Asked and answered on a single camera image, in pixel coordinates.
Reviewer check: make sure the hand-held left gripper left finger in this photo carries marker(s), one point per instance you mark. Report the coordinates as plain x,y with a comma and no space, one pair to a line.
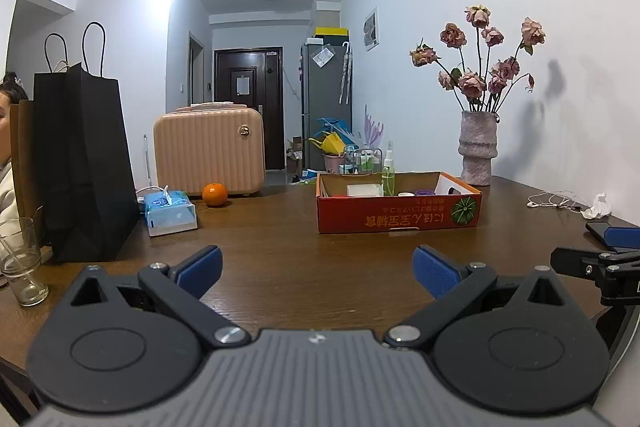
202,269

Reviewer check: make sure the purple-grey ceramic vase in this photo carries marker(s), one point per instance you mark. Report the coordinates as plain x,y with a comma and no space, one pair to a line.
477,147

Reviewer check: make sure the crumpled white tissue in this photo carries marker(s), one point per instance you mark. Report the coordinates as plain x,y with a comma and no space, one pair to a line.
599,206

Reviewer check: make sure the yellow box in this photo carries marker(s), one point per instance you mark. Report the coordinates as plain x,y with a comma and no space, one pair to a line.
331,32

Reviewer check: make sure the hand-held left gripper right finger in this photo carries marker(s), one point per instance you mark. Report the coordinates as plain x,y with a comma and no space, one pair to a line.
435,272

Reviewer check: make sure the small cardboard boxes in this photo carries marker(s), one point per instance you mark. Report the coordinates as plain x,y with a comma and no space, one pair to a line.
295,154

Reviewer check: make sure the dark brown door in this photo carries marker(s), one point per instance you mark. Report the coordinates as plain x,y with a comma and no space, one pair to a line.
250,107

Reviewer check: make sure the black paper bag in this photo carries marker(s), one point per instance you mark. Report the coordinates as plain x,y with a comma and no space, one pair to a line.
85,167

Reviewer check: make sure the orange fruit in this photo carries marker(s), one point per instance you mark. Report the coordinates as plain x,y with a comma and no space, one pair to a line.
215,195

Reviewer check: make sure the purple flower wall decor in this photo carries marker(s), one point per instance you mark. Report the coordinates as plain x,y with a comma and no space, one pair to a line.
372,127

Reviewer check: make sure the purple ribbed cap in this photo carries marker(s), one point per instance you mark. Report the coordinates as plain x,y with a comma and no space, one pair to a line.
425,192

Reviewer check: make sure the pink bin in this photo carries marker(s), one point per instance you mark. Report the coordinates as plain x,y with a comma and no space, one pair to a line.
334,163

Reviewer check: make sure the blue hangers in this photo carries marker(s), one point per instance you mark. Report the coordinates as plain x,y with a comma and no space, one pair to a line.
335,127

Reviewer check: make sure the clear drinking glass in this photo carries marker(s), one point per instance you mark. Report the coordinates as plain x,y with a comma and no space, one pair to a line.
22,267

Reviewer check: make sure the hanging folded umbrellas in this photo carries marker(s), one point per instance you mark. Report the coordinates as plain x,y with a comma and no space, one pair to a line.
346,72

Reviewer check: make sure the green spray bottle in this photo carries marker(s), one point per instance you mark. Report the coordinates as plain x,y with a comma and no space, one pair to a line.
388,177

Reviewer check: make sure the yellow bag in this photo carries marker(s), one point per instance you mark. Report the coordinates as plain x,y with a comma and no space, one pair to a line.
332,143

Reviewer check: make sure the grey side door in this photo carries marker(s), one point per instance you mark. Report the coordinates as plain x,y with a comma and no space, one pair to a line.
196,72

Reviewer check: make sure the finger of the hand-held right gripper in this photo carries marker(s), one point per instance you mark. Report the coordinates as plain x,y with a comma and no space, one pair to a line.
622,238
575,262

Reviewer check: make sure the grey fridge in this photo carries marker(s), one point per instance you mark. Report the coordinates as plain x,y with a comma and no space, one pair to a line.
322,107

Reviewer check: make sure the brown paper bag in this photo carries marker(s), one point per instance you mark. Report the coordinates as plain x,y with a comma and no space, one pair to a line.
25,157

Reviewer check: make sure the wall picture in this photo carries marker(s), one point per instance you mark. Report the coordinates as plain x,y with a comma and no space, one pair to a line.
370,29

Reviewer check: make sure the pink ribbed suitcase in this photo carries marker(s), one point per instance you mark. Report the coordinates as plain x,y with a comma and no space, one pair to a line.
207,152

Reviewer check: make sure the red cardboard box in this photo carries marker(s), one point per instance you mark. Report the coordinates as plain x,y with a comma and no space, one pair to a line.
390,214

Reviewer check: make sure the blue tissue pack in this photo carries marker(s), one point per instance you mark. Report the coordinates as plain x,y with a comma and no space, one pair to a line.
167,212

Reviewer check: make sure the white plastic bottle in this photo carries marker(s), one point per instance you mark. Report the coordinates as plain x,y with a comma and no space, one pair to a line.
365,190

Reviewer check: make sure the dried pink roses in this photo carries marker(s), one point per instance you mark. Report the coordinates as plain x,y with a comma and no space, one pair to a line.
472,82

